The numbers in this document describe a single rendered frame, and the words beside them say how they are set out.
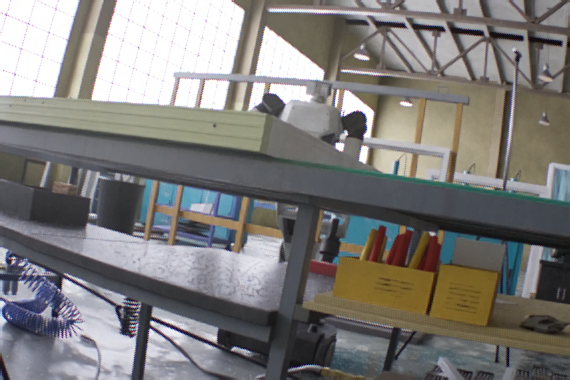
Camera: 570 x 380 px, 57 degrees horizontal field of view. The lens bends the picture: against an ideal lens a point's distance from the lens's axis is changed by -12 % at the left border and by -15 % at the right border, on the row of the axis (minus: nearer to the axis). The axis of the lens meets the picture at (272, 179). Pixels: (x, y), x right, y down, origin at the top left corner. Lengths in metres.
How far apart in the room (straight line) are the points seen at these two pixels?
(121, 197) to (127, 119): 5.48
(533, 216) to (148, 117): 0.75
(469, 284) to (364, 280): 0.19
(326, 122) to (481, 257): 1.80
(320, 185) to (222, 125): 0.21
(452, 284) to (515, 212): 0.17
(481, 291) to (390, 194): 0.23
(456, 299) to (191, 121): 0.58
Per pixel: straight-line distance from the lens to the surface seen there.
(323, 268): 1.98
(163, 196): 11.53
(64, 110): 1.37
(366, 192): 0.98
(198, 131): 1.11
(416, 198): 0.96
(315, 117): 2.80
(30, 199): 1.92
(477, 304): 1.00
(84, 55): 11.47
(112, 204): 6.71
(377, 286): 1.04
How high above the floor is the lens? 0.77
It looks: 3 degrees up
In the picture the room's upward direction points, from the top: 10 degrees clockwise
